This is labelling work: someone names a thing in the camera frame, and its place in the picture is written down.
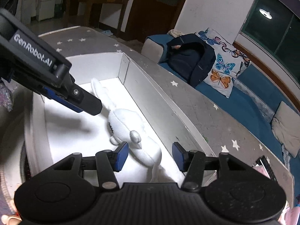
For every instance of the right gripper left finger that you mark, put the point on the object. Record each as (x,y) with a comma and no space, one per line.
(108,162)

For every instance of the wooden side table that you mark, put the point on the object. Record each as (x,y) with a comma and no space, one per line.
(88,11)

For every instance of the grey cushion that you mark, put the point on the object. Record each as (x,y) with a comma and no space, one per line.
(285,127)

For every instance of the dark blue backpack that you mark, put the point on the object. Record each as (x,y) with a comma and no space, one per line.
(190,57)

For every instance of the white plush rabbit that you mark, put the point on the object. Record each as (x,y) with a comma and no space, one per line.
(149,160)

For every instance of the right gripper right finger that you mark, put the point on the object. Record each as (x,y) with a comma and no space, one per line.
(192,163)

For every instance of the butterfly print pillow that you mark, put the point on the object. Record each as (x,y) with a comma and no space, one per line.
(229,64)

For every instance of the white refrigerator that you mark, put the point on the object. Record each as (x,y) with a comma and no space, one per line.
(39,9)

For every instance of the dark wooden door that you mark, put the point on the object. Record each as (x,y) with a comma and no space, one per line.
(152,17)

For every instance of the green framed window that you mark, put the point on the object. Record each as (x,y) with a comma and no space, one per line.
(276,28)

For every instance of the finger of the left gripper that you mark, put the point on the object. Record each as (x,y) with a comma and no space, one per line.
(63,100)
(84,101)

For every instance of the grey cardboard box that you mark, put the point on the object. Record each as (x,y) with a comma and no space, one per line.
(53,131)

